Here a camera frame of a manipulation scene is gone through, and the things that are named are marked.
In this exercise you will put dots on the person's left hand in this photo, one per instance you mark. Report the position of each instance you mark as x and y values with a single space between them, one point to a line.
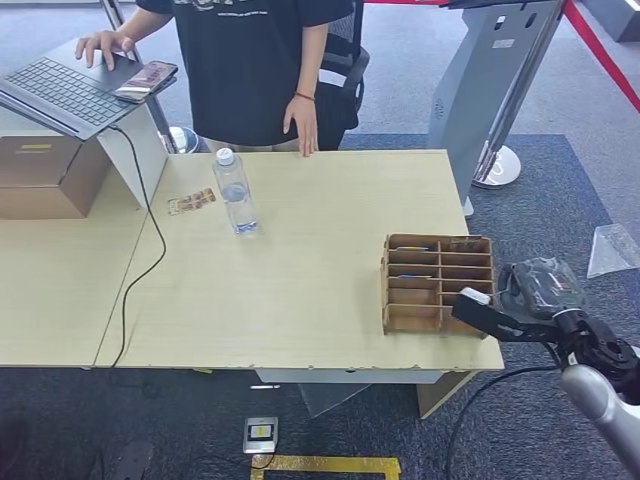
303 122

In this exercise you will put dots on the silver round stand base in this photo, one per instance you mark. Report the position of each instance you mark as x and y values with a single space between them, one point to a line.
184 139

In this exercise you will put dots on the white round base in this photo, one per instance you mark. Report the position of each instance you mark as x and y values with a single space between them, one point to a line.
503 166

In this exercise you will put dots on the dark stand pole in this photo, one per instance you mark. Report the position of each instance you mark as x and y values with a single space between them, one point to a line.
158 116

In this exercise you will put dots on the brown card in organizer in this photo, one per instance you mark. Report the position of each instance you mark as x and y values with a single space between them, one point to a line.
463 244

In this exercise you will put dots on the patterned card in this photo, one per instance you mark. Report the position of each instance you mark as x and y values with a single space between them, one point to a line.
204 197
180 204

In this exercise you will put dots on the grey laptop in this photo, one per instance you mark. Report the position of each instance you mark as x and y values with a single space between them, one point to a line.
60 93

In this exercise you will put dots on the red barrier strip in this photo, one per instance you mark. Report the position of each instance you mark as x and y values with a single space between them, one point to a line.
602 56

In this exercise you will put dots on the brown cardboard box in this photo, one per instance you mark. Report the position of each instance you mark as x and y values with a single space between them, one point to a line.
45 175

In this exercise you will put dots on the grey kiosk stand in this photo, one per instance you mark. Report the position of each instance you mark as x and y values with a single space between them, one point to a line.
475 93

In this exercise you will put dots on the grey block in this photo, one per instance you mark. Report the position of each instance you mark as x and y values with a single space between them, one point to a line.
612 16

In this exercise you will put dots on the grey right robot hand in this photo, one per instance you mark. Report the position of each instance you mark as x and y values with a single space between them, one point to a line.
540 288

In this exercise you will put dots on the clear water bottle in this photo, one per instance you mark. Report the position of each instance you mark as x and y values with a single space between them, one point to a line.
235 192

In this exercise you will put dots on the clear plastic sheet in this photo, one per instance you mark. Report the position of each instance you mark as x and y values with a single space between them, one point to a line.
612 252

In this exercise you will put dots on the blue card in organizer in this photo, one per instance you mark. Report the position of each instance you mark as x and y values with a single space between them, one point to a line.
413 249
410 276

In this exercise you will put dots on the white laptop stand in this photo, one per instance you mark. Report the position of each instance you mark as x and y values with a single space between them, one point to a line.
143 159

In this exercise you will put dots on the yellow floor tape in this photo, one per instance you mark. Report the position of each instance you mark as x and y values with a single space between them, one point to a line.
324 464

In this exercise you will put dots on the silver floor socket box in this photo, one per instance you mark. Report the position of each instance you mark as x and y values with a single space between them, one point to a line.
260 435

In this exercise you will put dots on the black smartphone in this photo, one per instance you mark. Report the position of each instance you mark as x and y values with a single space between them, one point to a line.
147 79

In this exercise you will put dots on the wooden card organizer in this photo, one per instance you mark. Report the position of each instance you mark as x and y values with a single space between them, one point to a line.
415 305

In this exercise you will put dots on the wooden desk leg panel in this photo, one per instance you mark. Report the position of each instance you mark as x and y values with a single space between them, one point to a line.
442 394

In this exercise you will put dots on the black office chair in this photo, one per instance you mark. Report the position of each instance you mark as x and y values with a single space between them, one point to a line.
345 66

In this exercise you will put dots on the person's right hand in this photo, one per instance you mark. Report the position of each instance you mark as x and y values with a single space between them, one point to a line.
105 45

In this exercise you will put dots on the person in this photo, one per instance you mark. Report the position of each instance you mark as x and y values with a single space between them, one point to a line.
240 66

